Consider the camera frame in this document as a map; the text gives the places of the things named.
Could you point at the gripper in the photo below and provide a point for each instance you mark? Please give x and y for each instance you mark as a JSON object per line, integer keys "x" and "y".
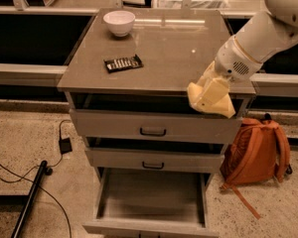
{"x": 233, "y": 60}

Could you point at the yellow sponge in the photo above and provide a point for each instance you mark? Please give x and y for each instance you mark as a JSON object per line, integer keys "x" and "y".
{"x": 193, "y": 91}

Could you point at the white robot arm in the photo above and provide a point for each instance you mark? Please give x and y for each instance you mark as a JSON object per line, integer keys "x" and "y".
{"x": 267, "y": 33}

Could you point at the top grey drawer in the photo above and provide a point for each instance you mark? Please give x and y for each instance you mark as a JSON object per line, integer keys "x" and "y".
{"x": 154, "y": 126}

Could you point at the middle grey drawer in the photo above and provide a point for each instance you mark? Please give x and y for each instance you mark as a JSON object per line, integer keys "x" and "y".
{"x": 154, "y": 160}

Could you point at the grey drawer cabinet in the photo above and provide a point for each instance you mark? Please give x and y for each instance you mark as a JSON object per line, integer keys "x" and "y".
{"x": 175, "y": 48}

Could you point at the bottom grey open drawer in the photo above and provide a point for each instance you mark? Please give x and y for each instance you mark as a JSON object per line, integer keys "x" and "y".
{"x": 151, "y": 204}

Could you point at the orange backpack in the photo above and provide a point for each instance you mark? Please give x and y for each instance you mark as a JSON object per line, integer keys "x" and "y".
{"x": 260, "y": 151}

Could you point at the white ceramic bowl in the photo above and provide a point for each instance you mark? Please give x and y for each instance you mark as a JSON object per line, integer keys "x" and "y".
{"x": 119, "y": 23}

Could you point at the black power adapter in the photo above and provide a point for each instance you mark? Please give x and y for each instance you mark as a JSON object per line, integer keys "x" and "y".
{"x": 65, "y": 145}

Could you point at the black pole on floor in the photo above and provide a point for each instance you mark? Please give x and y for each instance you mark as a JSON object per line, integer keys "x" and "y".
{"x": 29, "y": 200}

